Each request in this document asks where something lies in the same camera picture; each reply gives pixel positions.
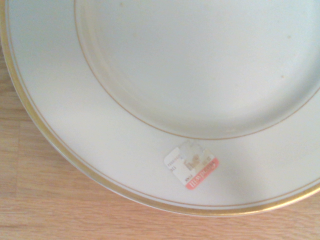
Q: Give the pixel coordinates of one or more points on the white plate with gold rim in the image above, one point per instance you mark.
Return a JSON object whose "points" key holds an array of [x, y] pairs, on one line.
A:
{"points": [[105, 105]]}

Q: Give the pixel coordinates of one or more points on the torn price sticker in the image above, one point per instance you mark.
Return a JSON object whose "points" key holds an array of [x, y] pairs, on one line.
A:
{"points": [[191, 170]]}

